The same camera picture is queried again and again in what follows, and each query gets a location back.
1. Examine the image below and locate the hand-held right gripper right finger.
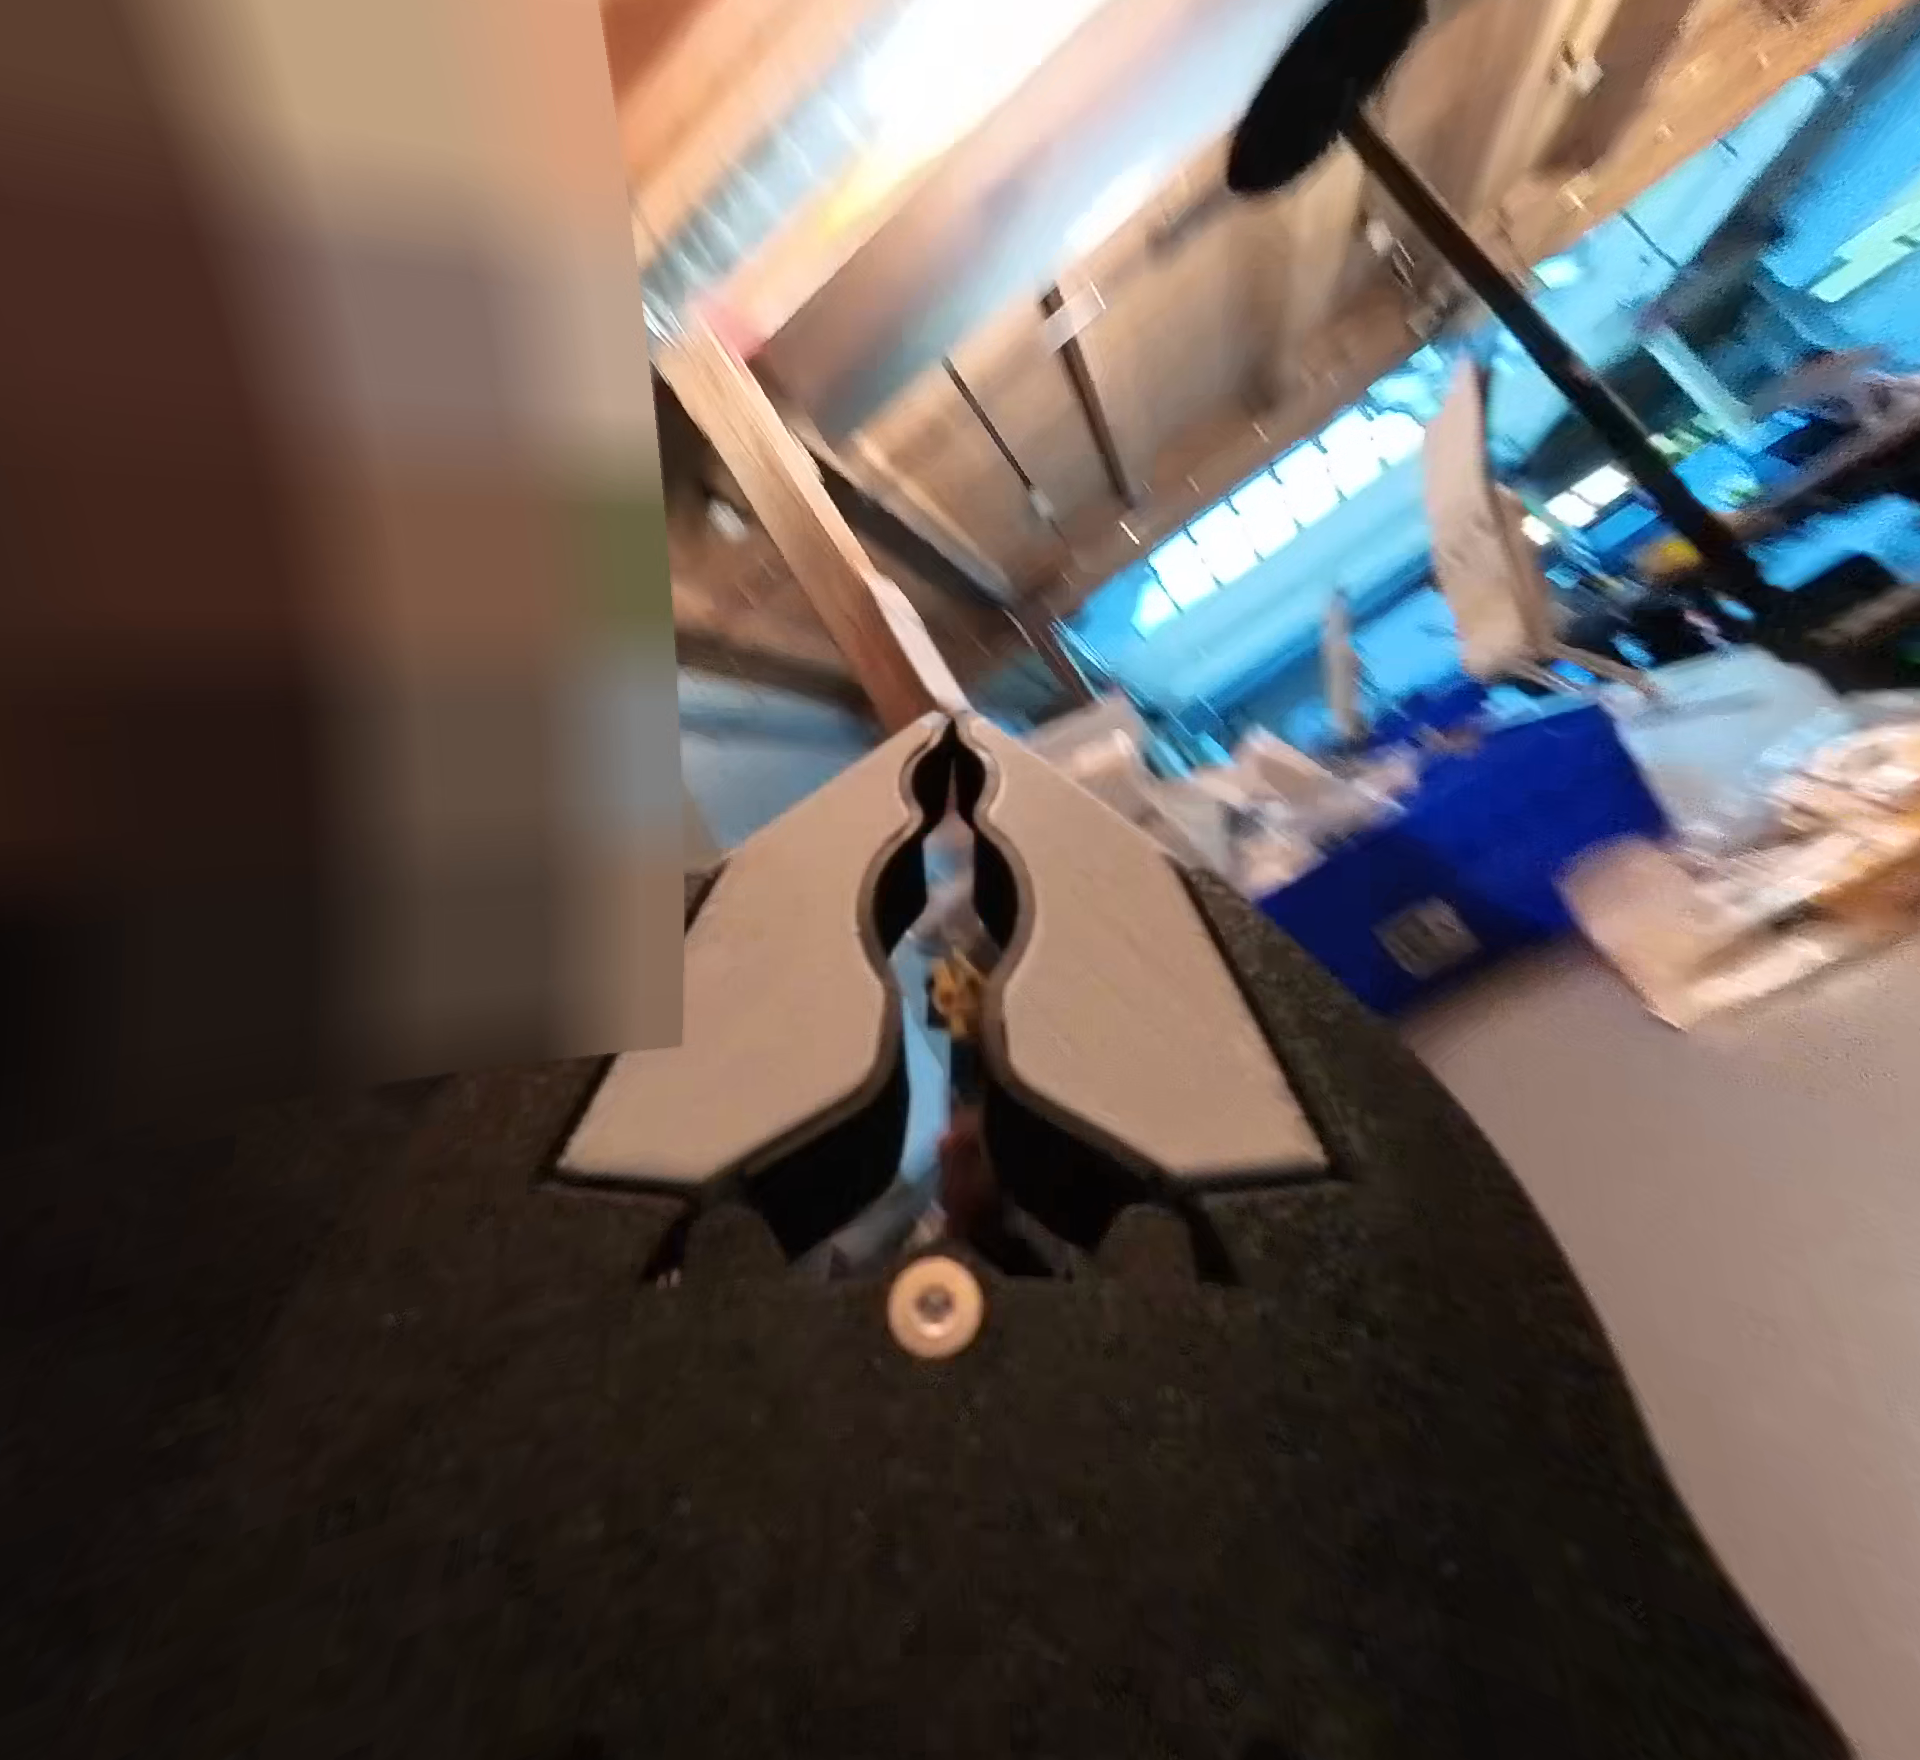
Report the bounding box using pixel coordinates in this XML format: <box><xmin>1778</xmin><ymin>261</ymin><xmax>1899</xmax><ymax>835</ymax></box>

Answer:
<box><xmin>958</xmin><ymin>714</ymin><xmax>1334</xmax><ymax>1257</ymax></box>

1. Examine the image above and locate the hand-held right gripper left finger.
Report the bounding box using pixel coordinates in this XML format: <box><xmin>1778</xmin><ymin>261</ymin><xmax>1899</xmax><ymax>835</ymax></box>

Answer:
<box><xmin>554</xmin><ymin>714</ymin><xmax>954</xmax><ymax>1257</ymax></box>

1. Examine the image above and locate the small clear parts bag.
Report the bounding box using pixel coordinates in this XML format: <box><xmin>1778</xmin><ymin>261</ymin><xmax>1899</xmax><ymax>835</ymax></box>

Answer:
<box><xmin>817</xmin><ymin>814</ymin><xmax>1081</xmax><ymax>1277</ymax></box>

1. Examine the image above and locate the crumpled clear parts bag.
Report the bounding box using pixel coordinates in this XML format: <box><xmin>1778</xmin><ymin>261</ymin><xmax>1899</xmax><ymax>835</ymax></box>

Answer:
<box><xmin>1050</xmin><ymin>725</ymin><xmax>1411</xmax><ymax>891</ymax></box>

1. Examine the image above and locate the blue plastic bin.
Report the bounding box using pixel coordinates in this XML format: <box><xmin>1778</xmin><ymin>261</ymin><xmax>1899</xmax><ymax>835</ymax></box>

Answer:
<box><xmin>1257</xmin><ymin>708</ymin><xmax>1674</xmax><ymax>1022</ymax></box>

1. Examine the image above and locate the clear bag of yellow beams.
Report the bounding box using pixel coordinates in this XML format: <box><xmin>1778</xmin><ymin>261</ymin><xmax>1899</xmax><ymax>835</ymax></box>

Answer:
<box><xmin>1559</xmin><ymin>739</ymin><xmax>1920</xmax><ymax>1029</ymax></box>

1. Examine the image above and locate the black pole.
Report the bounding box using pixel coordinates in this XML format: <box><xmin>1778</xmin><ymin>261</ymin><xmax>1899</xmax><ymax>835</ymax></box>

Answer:
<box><xmin>1224</xmin><ymin>0</ymin><xmax>1809</xmax><ymax>629</ymax></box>

